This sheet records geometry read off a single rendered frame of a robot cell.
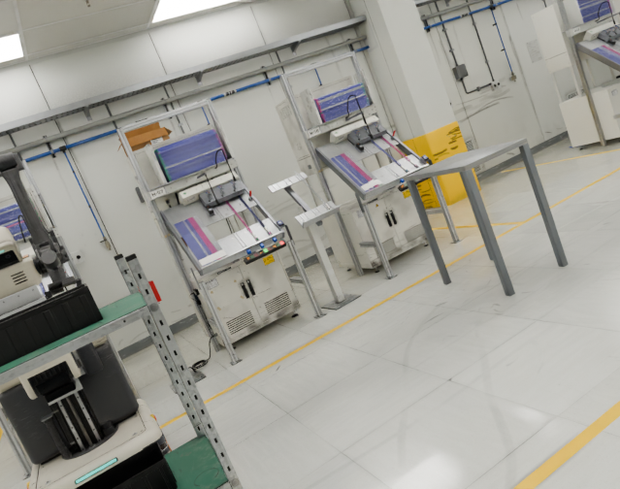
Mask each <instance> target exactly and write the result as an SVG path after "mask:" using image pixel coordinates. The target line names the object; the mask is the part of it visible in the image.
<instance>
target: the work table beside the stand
mask: <svg viewBox="0 0 620 489"><path fill-rule="evenodd" d="M517 147H519V149H520V152H521V155H522V158H523V161H524V164H525V167H526V170H527V173H528V176H529V179H530V182H531V185H532V187H533V190H534V193H535V196H536V199H537V202H538V207H539V210H540V213H541V216H542V219H543V222H544V225H545V228H546V231H547V234H548V237H549V240H550V242H551V245H552V248H553V251H554V254H555V257H556V260H557V263H558V266H559V267H565V266H567V265H569V263H568V260H567V257H566V254H565V252H564V249H563V246H562V243H561V240H560V237H559V234H558V231H557V228H556V225H555V222H554V219H553V216H552V213H551V210H550V208H549V205H548V202H547V199H546V196H545V193H544V190H543V187H542V184H541V181H540V178H539V175H538V170H537V167H536V164H535V161H534V158H533V155H532V153H531V150H530V147H529V144H528V141H527V138H525V139H521V140H516V141H512V142H507V143H503V144H499V145H494V146H490V147H483V148H479V149H475V150H470V151H466V152H461V153H457V154H455V155H453V156H451V157H448V158H446V159H444V160H442V161H440V162H438V163H436V164H433V165H431V166H429V167H427V168H424V169H422V170H420V171H418V172H415V173H413V174H411V175H409V176H406V177H405V180H406V182H407V185H408V190H409V192H410V195H411V198H412V200H413V203H414V205H415V207H416V210H417V213H418V216H419V218H420V221H421V224H422V226H423V229H424V232H425V234H426V237H427V240H428V242H429V245H430V248H431V250H432V252H433V255H434V258H435V260H436V263H437V266H438V268H439V271H440V274H441V278H442V281H443V284H446V285H447V284H449V283H451V279H450V277H449V274H448V271H447V269H446V267H445V264H444V262H443V259H442V256H441V252H440V249H439V246H438V244H437V241H436V238H435V235H434V233H433V230H432V227H431V225H430V222H429V219H428V216H427V214H426V212H425V209H424V207H423V204H422V201H421V198H420V196H419V193H418V190H417V188H416V185H415V182H414V180H415V179H425V178H430V177H436V176H442V175H448V174H453V173H459V174H460V177H461V179H462V182H463V184H464V187H465V190H466V192H467V195H468V198H469V201H470V204H471V207H472V209H473V214H474V217H475V220H476V222H477V225H478V228H479V231H480V234H481V237H482V239H483V241H484V244H485V247H486V250H487V252H488V255H489V258H490V260H493V261H494V264H495V266H496V269H497V272H498V275H499V278H500V281H501V283H502V286H503V289H504V292H505V294H506V296H512V295H513V294H515V292H514V289H513V286H512V283H511V280H510V277H509V275H508V272H507V269H506V264H505V261H504V259H503V256H502V254H501V251H500V248H499V245H498V242H497V240H496V237H495V234H494V231H493V228H492V225H491V222H490V220H489V217H488V214H487V211H486V209H485V206H484V203H483V201H482V198H481V195H480V192H479V189H478V186H477V184H476V181H475V178H474V175H473V170H472V168H474V167H476V166H478V165H480V164H482V163H485V162H487V161H489V160H491V159H493V158H496V157H498V156H500V155H502V154H504V153H506V152H509V151H511V150H513V149H515V148H517Z"/></svg>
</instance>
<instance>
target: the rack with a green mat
mask: <svg viewBox="0 0 620 489"><path fill-rule="evenodd" d="M124 258H125V259H124ZM114 260H115V263H116V264H117V266H118V268H119V270H120V272H121V274H122V276H123V279H124V281H125V283H126V285H127V287H128V289H129V291H130V295H128V296H126V297H124V298H122V299H119V300H117V301H115V302H113V303H111V304H108V305H106V306H104V307H102V308H100V309H99V311H100V312H101V314H102V317H103V319H102V320H100V321H98V322H96V323H94V324H91V325H89V326H87V327H85V328H83V329H81V330H79V331H77V332H75V333H73V334H71V335H69V336H66V337H64V338H62V339H60V340H58V341H56V342H52V343H50V344H48V345H46V346H44V347H42V348H39V349H37V350H35V351H33V352H31V353H29V354H26V355H24V356H22V357H20V358H18V359H16V360H14V361H12V362H10V363H8V364H6V365H4V366H2V367H0V385H2V384H4V383H6V382H9V381H11V380H13V379H15V378H17V377H19V376H21V375H24V374H26V373H29V372H31V371H33V370H35V369H37V368H39V367H41V366H43V365H45V364H46V363H49V362H51V361H53V360H55V359H57V358H59V357H61V356H63V355H65V354H67V353H70V352H72V351H74V350H76V349H78V348H80V347H82V346H84V345H86V344H88V343H91V342H94V341H96V340H98V339H100V338H102V337H104V336H106V335H108V334H110V333H112V332H114V331H116V330H118V329H120V328H122V327H124V326H126V325H128V324H131V323H133V322H135V321H137V320H139V319H141V318H142V319H143V321H144V323H145V325H146V327H147V330H148V332H149V334H150V336H151V339H152V341H153V343H154V345H155V347H156V349H157V351H158V354H159V356H160V358H161V360H162V362H163V364H164V366H165V369H166V371H167V373H168V375H169V377H170V379H171V381H172V382H173V385H174V387H175V389H176V391H177V393H178V395H179V399H180V401H181V403H182V405H183V407H184V409H185V411H186V414H187V416H188V418H189V420H190V422H191V424H192V426H193V429H194V431H195V433H196V435H197V437H196V438H194V439H192V440H190V441H188V442H187V443H185V444H183V445H181V446H180V447H178V448H176V449H175V450H173V451H171V452H170V453H168V454H166V455H164V456H165V458H166V460H167V462H168V464H169V467H170V469H171V471H172V473H173V475H174V477H175V479H176V481H177V482H176V484H177V486H178V488H177V489H244V487H243V486H242V484H241V482H240V480H239V478H238V475H237V473H236V471H235V469H234V467H233V465H232V462H231V460H230V458H229V456H228V454H227V452H226V449H225V447H224V445H223V443H222V441H221V439H220V436H219V434H218V432H217V430H216V429H215V427H214V424H213V422H212V419H211V417H210V415H209V412H208V410H207V408H206V406H205V404H204V401H203V399H202V397H201V395H200V393H199V391H198V388H197V386H196V384H195V382H194V380H193V378H192V375H191V373H190V371H189V370H188V368H187V366H186V363H185V361H184V359H183V357H182V355H181V353H180V350H179V347H178V345H177V343H176V341H175V338H174V336H173V334H172V332H171V330H170V328H169V325H168V323H167V321H166V319H165V317H164V315H163V312H162V310H161V308H160V307H159V305H158V302H157V300H156V298H155V296H154V294H153V292H152V289H151V287H150V285H149V283H148V281H147V277H146V275H145V273H144V271H143V269H142V267H141V264H140V262H139V260H138V258H137V256H136V254H135V253H133V254H130V255H128V256H125V257H123V255H122V253H120V254H118V255H116V256H114ZM125 260H126V261H125ZM126 263H127V264H126ZM127 265H128V266H127ZM128 267H129V268H128ZM129 269H130V270H129ZM130 271H131V272H130ZM131 273H132V274H131ZM132 275H133V276H132ZM135 281H136V282H135ZM136 283H137V284H136ZM137 285H138V286H137ZM138 287H139V288H138ZM139 290H140V291H139ZM152 319H153V320H152ZM153 321H154V322H153ZM154 323H155V324H154ZM155 325H156V326H155ZM156 327H157V328H156ZM157 329H158V330H157ZM158 332H159V333H158ZM159 334H160V335H159ZM160 336H161V337H160ZM161 338H162V339H161ZM162 340H163V341H162ZM164 344H165V345H164ZM165 346H166V347H165ZM166 348H167V349H166ZM167 350H168V351H167ZM168 352H169V353H168ZM169 354H170V355H169ZM170 356H171V357H170ZM171 359H172V360H171ZM172 361H173V362H172ZM173 363H174V364H173ZM174 365H175V366H174ZM183 386H184V387H183ZM184 388H185V389H184ZM185 390H186V391H185ZM186 392H187V393H186ZM187 394H188V395H187ZM188 396H189V397H188ZM189 398H190V399H189ZM190 401H191V402H190ZM191 403H192V404H191ZM194 408H195V409H194ZM195 410H196V411H195ZM196 413H197V414H196ZM197 415H198V416H197ZM198 417H199V418H198ZM199 419H200V420H199ZM200 421H201V422H200ZM201 423H202V424H201ZM202 425H203V426H202ZM203 428H204V429H203ZM204 430H205V431H204ZM205 432H206V433H205Z"/></svg>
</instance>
